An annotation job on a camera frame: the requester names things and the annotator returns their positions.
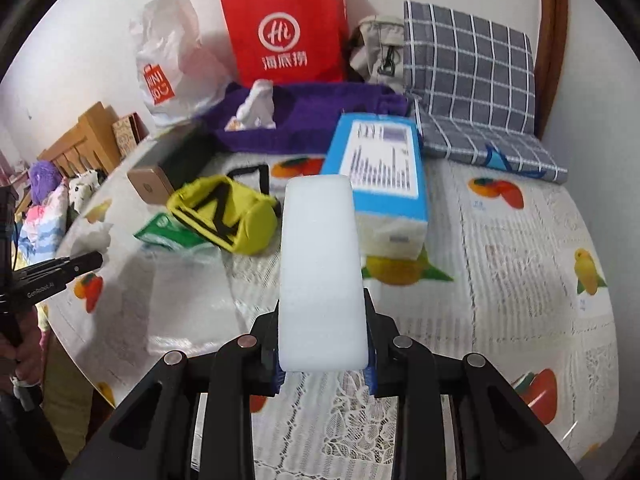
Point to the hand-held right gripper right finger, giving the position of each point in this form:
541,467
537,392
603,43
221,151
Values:
382,350

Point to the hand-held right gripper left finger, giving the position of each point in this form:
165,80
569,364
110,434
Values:
265,340

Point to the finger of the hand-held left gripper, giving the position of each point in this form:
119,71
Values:
65,265

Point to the white sponge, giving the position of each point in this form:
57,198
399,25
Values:
320,270

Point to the green packet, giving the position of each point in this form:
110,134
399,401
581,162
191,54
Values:
167,235

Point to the dark green box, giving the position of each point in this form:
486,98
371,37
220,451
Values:
170,160

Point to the blue tissue pack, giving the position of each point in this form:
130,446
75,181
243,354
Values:
380,170

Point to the purple towel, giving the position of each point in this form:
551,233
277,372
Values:
310,110

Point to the person's left hand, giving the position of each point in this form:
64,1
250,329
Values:
27,355

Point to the white crumpled cloth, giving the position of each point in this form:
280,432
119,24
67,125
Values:
95,237

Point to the white printed cloth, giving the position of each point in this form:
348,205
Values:
82,187

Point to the clear plastic bag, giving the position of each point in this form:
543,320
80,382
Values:
190,305

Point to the purple fluffy toy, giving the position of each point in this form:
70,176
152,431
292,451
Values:
42,180

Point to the wooden headboard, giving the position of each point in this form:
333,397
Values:
85,135

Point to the fruit print tablecloth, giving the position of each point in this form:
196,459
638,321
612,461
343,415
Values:
500,285

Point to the white plastic shopping bag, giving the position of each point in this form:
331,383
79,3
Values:
170,60

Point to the grey plaid cushion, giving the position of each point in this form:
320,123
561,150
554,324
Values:
470,70

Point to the grey fabric bag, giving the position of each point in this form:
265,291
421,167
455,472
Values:
375,50

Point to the red paper bag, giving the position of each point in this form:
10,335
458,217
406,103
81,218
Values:
290,35

